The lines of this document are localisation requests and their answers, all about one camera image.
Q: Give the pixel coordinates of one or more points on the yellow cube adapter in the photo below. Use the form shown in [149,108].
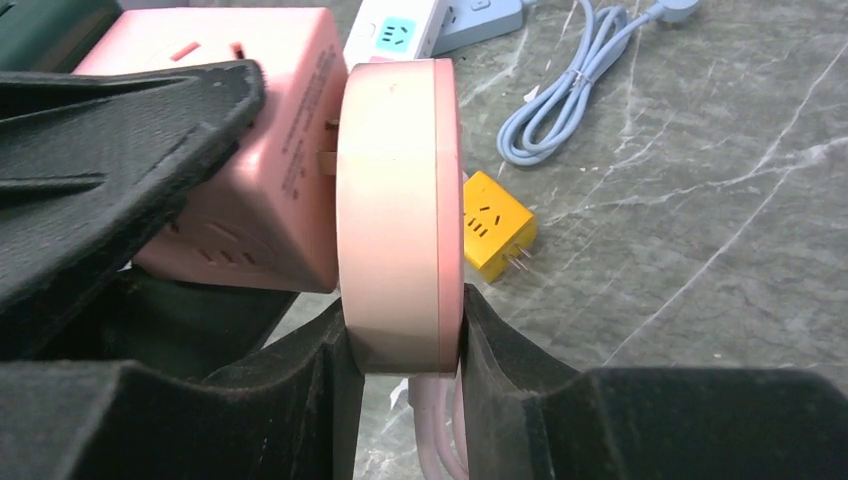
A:
[499,231]

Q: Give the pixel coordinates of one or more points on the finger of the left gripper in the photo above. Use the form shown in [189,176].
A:
[91,167]

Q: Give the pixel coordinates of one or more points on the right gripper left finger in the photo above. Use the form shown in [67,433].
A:
[288,411]

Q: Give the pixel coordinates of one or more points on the white power strip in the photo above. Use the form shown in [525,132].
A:
[394,30]

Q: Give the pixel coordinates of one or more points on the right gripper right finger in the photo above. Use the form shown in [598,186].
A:
[530,416]

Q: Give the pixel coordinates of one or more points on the dark green cube adapter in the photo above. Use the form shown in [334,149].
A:
[52,35]

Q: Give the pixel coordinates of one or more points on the pink cube socket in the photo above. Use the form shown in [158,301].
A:
[267,218]

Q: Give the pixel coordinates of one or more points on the light blue power strip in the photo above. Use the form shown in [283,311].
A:
[540,128]

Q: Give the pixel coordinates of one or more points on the pink round cable reel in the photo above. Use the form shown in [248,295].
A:
[399,209]

